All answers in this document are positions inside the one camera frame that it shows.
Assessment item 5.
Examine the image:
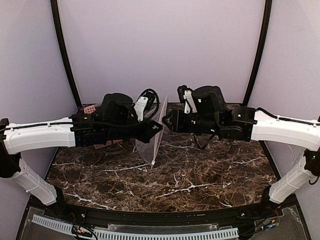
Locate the clear zip top bag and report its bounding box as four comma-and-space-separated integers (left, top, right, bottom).
135, 95, 168, 169

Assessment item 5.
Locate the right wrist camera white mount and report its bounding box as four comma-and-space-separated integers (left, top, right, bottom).
177, 85, 197, 114

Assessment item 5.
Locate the pink plastic basket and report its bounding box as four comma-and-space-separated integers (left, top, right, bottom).
83, 105, 123, 150

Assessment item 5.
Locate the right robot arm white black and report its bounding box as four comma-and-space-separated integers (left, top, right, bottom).
162, 85, 320, 205

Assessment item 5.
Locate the left black frame post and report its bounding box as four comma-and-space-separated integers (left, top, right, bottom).
50, 0, 82, 109

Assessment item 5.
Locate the black frame post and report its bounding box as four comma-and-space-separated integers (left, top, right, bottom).
50, 0, 82, 109
242, 0, 273, 106

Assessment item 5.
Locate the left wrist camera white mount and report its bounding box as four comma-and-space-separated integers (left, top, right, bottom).
133, 88, 160, 122

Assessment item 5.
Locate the black front rail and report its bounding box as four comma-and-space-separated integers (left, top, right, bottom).
44, 202, 283, 228

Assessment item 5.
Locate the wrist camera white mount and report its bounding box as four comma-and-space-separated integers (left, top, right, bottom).
177, 85, 197, 114
133, 88, 160, 122

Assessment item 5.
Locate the right black frame post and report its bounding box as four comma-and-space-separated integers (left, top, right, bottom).
242, 0, 273, 106

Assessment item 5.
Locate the white slotted cable duct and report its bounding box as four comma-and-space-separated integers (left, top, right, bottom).
31, 214, 240, 240

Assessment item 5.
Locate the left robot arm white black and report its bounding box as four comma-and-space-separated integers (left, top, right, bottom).
0, 89, 163, 207

